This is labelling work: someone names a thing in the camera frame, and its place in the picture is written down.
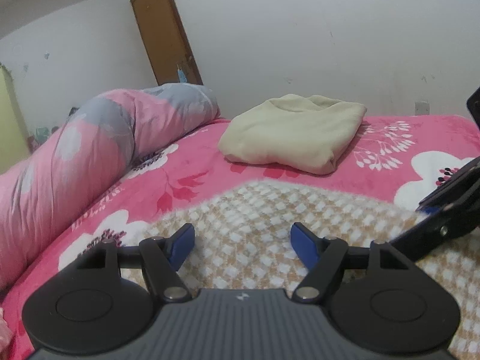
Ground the folded cream garment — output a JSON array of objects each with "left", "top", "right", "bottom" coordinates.
[{"left": 218, "top": 94, "right": 367, "bottom": 176}]

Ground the pink floral bed sheet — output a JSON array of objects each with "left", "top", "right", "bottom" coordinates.
[{"left": 0, "top": 114, "right": 480, "bottom": 360}]

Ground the pink grey floral duvet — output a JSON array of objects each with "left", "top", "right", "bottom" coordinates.
[{"left": 1, "top": 83, "right": 221, "bottom": 289}]

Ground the yellow-green wardrobe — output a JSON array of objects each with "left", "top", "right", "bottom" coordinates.
[{"left": 0, "top": 65, "right": 31, "bottom": 173}]

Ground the white wall socket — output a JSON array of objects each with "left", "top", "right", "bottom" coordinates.
[{"left": 414, "top": 101, "right": 431, "bottom": 116}]

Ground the beige white houndstooth cardigan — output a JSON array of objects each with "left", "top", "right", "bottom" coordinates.
[{"left": 120, "top": 180, "right": 479, "bottom": 359}]

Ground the brown wooden door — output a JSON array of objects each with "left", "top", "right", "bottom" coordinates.
[{"left": 130, "top": 0, "right": 203, "bottom": 85}]

